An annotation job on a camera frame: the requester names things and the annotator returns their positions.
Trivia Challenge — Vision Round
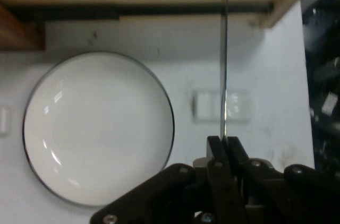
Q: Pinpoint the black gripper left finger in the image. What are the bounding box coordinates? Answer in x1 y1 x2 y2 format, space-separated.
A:
89 135 230 224

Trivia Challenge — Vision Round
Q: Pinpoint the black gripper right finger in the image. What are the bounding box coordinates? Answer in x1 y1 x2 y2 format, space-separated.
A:
226 136 340 224

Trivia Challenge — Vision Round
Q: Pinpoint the silver metal cutlery utensil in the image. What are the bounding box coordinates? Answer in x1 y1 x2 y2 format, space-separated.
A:
219 0 231 140

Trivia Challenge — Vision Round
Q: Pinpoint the white ceramic cutlery rest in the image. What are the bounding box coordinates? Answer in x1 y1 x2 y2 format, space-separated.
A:
191 89 251 123

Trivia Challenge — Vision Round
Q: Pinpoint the white plate with dark rim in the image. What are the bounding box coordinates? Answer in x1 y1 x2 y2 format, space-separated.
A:
22 50 175 206

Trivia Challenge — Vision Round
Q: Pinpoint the black glossy bag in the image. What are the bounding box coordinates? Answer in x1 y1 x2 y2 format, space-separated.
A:
301 0 340 179

